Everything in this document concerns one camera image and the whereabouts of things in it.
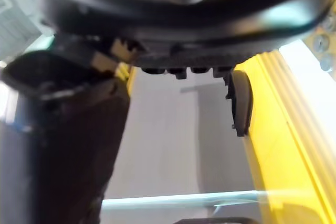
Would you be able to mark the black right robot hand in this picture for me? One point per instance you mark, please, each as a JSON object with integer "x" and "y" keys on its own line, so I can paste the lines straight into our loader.
{"x": 157, "y": 24}

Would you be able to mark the yellow metal shelf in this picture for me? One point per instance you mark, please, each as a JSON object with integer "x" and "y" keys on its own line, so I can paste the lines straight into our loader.
{"x": 275, "y": 142}

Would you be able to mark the black plastic housing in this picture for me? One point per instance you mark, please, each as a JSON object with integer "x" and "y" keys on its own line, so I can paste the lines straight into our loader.
{"x": 241, "y": 103}

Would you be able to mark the white ribbed panel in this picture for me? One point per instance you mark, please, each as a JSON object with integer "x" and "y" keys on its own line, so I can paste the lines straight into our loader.
{"x": 15, "y": 6}

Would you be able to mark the white plastic bin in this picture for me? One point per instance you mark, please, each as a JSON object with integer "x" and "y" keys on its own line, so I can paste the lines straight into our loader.
{"x": 162, "y": 200}

